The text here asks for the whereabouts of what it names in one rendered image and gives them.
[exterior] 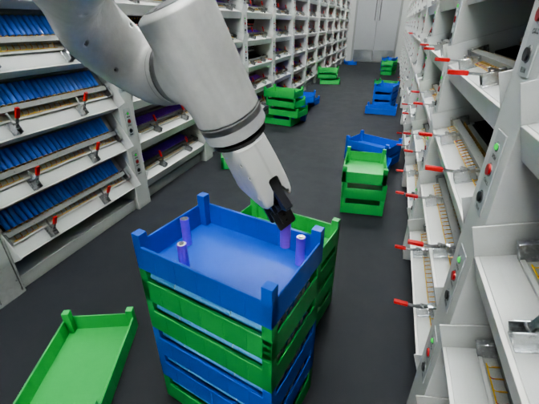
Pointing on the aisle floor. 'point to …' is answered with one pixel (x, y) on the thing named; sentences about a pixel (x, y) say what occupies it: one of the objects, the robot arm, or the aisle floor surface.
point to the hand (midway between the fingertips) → (278, 212)
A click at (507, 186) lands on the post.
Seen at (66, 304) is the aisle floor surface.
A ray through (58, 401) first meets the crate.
